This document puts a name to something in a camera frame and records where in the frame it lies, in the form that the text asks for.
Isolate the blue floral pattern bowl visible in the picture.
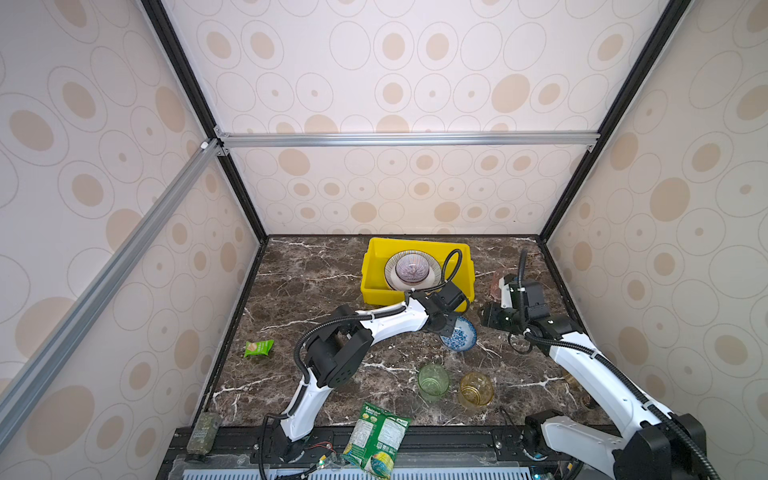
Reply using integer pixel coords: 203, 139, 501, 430
440, 316, 477, 352

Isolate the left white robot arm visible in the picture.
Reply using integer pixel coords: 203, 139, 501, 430
279, 282, 469, 442

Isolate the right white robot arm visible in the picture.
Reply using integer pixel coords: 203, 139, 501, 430
481, 274, 719, 479

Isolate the yellow plastic bin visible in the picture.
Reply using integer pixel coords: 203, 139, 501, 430
360, 238, 475, 313

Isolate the pink glass cup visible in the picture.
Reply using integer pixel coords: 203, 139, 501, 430
489, 270, 505, 302

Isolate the green glass cup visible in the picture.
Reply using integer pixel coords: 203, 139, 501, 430
418, 364, 450, 402

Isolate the yellow glass cup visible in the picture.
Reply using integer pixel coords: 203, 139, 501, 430
458, 372, 495, 409

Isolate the green snack bag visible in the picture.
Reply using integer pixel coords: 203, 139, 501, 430
342, 403, 411, 479

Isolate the small green packet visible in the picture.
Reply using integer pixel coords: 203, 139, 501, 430
243, 340, 274, 358

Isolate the small bottle at base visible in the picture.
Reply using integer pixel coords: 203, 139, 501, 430
186, 412, 222, 457

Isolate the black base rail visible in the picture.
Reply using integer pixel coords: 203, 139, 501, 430
191, 425, 534, 469

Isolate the horizontal aluminium frame bar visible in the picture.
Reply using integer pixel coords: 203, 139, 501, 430
200, 130, 600, 154

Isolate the left aluminium frame bar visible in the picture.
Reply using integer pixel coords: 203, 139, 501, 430
1, 138, 223, 448

